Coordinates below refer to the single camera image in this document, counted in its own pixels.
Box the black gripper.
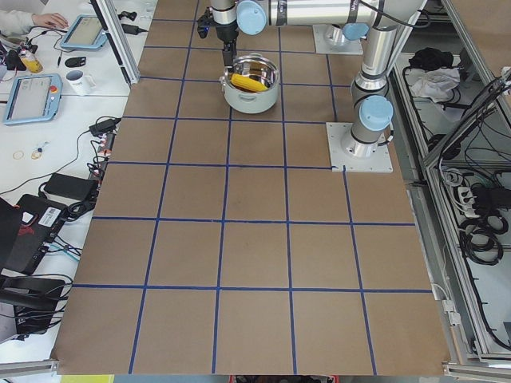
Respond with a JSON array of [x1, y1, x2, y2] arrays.
[[210, 0, 238, 67]]

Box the white steel cooking pot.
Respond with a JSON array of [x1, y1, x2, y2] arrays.
[[220, 53, 280, 114]]

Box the yellow corn cob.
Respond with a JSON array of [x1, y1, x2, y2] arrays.
[[231, 73, 267, 93]]

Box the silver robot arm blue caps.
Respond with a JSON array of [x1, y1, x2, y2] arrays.
[[197, 1, 423, 159]]

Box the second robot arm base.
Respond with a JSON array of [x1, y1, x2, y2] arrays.
[[313, 23, 370, 56]]

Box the person hand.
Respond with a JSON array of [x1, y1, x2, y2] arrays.
[[31, 13, 69, 30]]

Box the far teach pendant tablet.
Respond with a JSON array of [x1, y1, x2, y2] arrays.
[[60, 14, 107, 50]]

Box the teach pendant tablet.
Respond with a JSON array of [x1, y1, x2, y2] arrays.
[[60, 14, 107, 50], [2, 73, 62, 125]]

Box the black power adapter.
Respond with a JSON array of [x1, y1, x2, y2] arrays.
[[89, 117, 121, 136]]

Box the white mug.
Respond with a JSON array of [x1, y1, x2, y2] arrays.
[[65, 69, 97, 96]]

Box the black computer mouse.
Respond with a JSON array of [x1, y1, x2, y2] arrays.
[[65, 57, 86, 68]]

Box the yellow bottle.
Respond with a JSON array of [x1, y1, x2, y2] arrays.
[[18, 49, 43, 73]]

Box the black cloth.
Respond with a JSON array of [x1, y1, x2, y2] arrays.
[[409, 47, 454, 71]]

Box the near teach pendant tablet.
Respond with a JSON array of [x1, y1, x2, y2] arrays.
[[2, 73, 62, 125]]

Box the large black power brick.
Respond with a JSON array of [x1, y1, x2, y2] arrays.
[[44, 173, 98, 201]]

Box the white crumpled cloth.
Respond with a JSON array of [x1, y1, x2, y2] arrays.
[[410, 68, 460, 103]]

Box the black laptop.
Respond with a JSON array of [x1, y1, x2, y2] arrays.
[[3, 194, 68, 275]]

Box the white power strip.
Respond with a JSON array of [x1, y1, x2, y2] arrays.
[[456, 186, 480, 219]]

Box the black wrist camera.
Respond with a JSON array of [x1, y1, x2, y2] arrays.
[[196, 9, 215, 39]]

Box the aluminium frame post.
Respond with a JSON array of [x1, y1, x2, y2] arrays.
[[91, 0, 141, 86]]

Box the coiled black cables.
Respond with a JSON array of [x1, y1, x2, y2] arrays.
[[458, 223, 505, 266]]

